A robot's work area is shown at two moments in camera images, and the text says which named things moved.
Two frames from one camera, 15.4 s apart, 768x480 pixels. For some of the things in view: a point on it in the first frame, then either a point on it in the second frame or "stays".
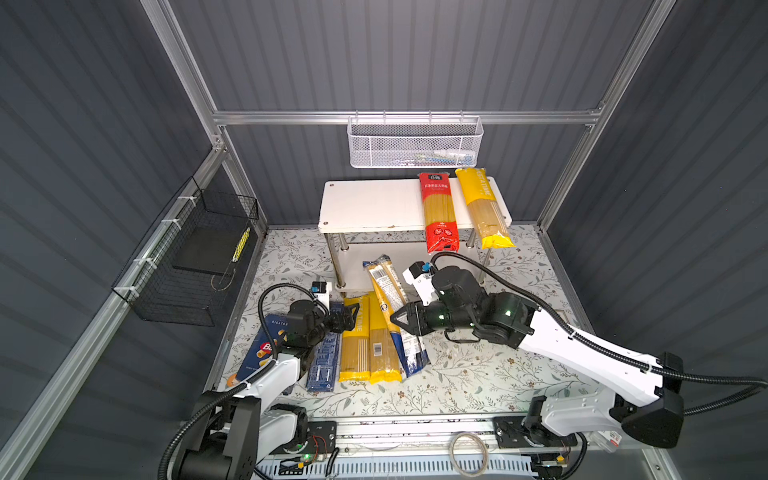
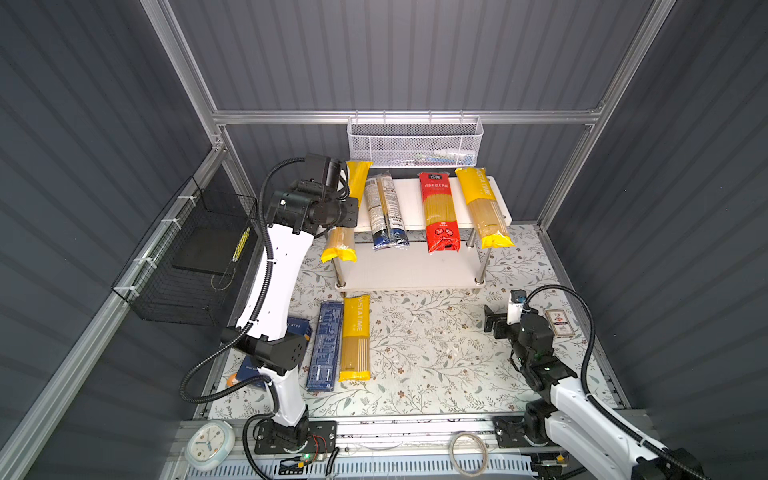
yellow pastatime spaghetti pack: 490,223 stays
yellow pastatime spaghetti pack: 355,365 stays
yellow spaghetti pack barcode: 384,363 -> 342,241
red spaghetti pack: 440,217 stays
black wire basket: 183,275 stays
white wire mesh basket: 414,142 stays
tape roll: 453,460 stays
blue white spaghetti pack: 409,348 -> 386,220
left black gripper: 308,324 -> 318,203
